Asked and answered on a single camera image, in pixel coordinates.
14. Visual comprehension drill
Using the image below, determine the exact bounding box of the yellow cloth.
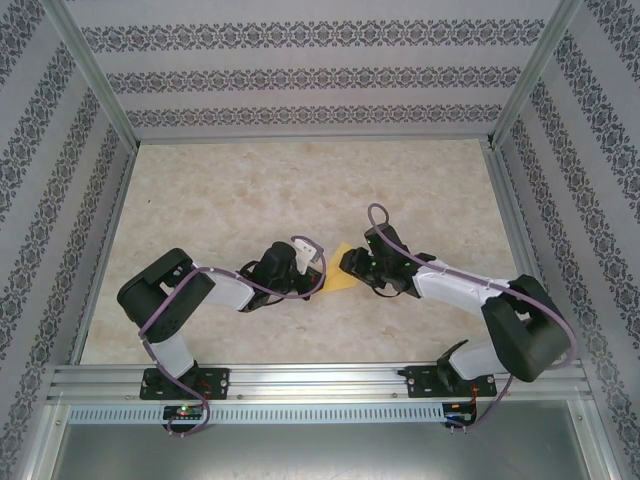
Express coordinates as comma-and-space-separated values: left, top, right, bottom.
319, 241, 360, 295

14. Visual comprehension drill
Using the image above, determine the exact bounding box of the grey sheet metal tray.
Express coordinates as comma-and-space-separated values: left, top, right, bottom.
42, 399, 614, 480

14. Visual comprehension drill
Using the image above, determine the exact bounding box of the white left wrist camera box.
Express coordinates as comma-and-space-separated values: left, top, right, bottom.
292, 238, 320, 275

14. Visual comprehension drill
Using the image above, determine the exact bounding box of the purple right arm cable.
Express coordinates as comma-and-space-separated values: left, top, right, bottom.
367, 202, 580, 435

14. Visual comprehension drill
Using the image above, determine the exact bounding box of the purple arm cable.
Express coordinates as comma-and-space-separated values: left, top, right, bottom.
367, 202, 580, 435
138, 234, 329, 437

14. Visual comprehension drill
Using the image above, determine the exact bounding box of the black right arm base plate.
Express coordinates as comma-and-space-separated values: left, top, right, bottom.
407, 364, 499, 400

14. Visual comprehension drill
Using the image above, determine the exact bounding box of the aluminium mounting rail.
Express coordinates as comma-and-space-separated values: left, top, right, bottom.
47, 362, 594, 404

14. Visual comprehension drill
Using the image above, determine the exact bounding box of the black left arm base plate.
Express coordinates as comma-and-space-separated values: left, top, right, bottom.
139, 367, 231, 401

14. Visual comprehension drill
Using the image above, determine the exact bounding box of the thin aluminium cross rail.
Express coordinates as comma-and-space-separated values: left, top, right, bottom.
135, 133, 494, 145

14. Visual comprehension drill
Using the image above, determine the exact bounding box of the aluminium side rail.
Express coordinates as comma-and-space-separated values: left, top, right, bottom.
68, 144, 139, 365
483, 142, 571, 362

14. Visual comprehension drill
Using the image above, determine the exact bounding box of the slotted grey cable duct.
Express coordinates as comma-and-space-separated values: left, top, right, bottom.
67, 403, 446, 424

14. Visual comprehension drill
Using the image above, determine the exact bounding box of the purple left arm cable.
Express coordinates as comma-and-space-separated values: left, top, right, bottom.
138, 234, 329, 437

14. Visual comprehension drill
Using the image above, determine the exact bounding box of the aluminium frame post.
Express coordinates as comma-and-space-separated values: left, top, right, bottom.
489, 0, 585, 150
42, 0, 140, 147

